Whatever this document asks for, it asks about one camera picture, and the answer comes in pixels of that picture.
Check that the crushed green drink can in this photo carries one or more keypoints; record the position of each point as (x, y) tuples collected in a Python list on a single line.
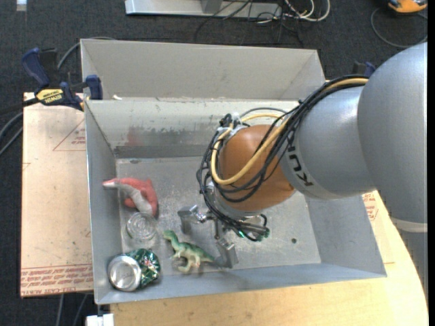
[(127, 273)]

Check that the brown cardboard board red print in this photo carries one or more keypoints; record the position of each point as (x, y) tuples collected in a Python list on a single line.
[(54, 199)]

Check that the pink and grey toy shark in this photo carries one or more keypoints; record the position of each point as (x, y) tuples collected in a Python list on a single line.
[(142, 190)]

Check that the green toy dinosaur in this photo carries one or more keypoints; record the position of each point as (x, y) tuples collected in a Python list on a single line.
[(188, 250)]

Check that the clear glass cup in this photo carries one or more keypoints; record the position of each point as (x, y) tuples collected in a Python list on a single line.
[(141, 227)]

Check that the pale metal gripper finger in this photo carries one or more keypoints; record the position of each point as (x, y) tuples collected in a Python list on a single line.
[(229, 255), (186, 216)]

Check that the grey metal bin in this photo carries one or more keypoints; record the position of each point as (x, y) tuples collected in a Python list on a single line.
[(190, 70)]

